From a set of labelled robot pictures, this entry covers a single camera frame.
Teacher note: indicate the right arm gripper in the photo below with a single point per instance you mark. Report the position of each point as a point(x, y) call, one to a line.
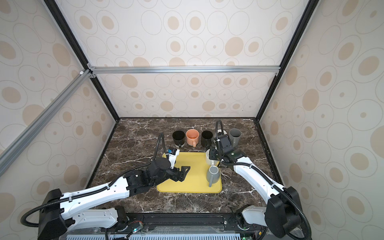
point(212, 150)

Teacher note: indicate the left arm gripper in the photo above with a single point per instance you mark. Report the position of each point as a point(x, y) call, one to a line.
point(177, 177)

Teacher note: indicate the tall grey mug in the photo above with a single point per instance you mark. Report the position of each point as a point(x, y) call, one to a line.
point(235, 135)

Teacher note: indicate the short grey mug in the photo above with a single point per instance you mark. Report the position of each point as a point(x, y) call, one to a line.
point(213, 175)

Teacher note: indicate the peach mug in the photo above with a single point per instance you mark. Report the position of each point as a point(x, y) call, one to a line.
point(192, 136)

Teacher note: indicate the black mug white base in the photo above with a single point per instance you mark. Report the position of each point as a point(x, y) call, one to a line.
point(179, 138)

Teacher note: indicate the white round mug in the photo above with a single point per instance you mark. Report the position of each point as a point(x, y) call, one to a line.
point(221, 132)

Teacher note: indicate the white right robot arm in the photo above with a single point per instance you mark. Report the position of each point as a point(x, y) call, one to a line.
point(283, 215)

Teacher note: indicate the cream mug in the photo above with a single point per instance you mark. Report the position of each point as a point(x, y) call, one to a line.
point(209, 161)

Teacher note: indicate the yellow tray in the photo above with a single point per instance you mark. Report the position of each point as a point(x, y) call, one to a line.
point(196, 179)

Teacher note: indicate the aluminium crossbar back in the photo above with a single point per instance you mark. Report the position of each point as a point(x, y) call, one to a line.
point(185, 69)

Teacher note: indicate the aluminium crossbar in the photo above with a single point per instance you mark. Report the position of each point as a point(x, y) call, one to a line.
point(185, 69)
point(26, 137)

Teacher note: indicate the aluminium crossbar left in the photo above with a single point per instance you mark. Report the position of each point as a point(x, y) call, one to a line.
point(26, 137)

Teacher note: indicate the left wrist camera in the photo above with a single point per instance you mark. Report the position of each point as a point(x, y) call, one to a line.
point(172, 154)

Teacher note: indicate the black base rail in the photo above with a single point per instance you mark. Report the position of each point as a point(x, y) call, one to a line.
point(207, 226)

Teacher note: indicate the black right corner post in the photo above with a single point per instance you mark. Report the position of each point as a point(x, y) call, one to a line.
point(302, 25)

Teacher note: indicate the black corner frame post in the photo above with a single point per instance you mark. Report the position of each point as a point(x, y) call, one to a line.
point(74, 44)

